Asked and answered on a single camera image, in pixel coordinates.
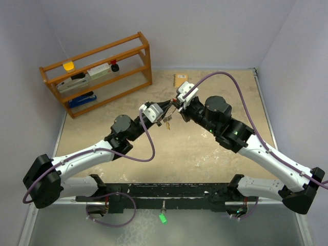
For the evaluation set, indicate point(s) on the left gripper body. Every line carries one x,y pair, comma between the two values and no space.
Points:
138,123

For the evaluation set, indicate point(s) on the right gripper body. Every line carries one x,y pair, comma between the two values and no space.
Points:
194,111

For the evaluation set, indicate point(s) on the bunch of metal keys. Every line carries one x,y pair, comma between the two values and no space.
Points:
167,120

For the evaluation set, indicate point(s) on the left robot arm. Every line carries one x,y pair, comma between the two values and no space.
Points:
45,179

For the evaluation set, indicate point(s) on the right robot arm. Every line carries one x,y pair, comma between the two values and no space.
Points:
294,185

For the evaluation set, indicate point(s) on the brown spiral notebook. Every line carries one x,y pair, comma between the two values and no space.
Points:
179,79

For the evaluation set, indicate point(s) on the blue stapler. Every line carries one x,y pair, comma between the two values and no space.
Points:
83,99

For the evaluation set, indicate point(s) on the wooden shelf rack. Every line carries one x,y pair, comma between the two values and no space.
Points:
135,72

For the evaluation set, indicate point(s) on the red black bottle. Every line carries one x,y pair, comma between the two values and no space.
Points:
114,65

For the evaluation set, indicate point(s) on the white box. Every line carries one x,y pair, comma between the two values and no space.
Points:
99,71

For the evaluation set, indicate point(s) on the white black stapler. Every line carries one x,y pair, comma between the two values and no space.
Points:
71,84

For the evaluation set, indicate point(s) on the yellow cap container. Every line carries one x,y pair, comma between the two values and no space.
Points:
69,66

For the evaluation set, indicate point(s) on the green key tag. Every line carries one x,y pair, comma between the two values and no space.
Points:
162,214

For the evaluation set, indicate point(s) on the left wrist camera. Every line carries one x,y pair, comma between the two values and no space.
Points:
152,111

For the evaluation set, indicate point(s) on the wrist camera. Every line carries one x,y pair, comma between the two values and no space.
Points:
152,111
186,93

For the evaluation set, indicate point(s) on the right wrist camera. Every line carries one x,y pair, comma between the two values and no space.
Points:
186,93

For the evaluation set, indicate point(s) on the black base frame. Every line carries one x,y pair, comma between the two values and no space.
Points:
216,197

